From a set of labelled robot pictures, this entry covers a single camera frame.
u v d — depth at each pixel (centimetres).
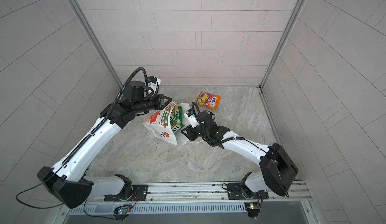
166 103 66
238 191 71
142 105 56
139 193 71
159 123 75
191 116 69
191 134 69
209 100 105
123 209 64
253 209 68
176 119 87
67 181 37
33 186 35
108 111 48
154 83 61
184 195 71
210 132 61
